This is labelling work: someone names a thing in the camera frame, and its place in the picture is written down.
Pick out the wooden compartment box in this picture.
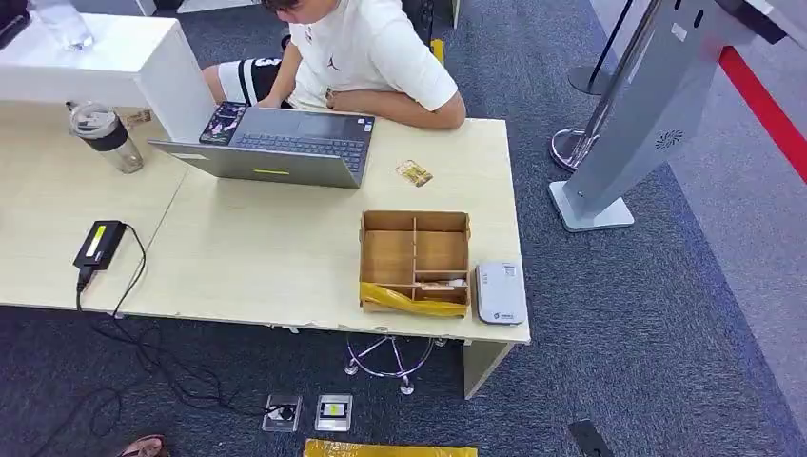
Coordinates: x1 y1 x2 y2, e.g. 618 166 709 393
358 209 473 319

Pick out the gold printed card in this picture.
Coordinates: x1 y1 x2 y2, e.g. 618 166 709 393
395 158 435 189

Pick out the cards stack in box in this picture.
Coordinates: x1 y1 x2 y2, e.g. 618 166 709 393
418 277 470 292

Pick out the yellow plastic strip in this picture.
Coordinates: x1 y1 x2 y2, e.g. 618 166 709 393
359 281 470 319

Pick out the white card reader device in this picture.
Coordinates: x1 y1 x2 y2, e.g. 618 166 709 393
474 259 529 328

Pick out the pale wooden desk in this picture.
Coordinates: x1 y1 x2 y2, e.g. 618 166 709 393
118 115 533 401
0 99 191 315

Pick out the grey laptop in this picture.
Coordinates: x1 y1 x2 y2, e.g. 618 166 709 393
148 106 377 190

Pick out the chrome stool base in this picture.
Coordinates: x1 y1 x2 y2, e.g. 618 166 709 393
343 334 449 397

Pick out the person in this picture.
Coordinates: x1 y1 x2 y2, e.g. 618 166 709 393
201 0 468 131

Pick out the smartphone with patterned case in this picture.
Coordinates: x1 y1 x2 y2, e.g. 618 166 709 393
198 100 249 147

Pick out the steel floor socket with plug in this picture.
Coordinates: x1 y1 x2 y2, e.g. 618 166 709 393
261 393 305 434

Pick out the yellow sheet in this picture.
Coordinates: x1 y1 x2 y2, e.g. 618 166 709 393
302 438 480 457

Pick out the silver kiosk stand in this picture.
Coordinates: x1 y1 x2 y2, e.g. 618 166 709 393
546 0 791 234

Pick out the black power adapter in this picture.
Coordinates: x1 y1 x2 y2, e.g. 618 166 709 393
72 219 128 273

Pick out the clear tumbler with black band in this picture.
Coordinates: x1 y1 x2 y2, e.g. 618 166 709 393
66 100 146 175

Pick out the person's foot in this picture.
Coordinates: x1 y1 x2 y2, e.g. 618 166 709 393
115 433 170 457

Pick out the white raised shelf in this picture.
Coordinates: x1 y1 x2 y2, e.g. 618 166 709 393
0 12 218 145

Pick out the black object on shelf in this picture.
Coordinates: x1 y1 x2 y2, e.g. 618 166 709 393
0 0 32 50

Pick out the chrome stanchion post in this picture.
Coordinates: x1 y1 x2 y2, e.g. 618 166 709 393
548 0 664 174

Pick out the black stanchion post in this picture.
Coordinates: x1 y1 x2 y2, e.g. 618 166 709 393
566 0 636 97

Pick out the black power cable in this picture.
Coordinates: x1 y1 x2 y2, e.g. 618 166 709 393
37 223 298 457

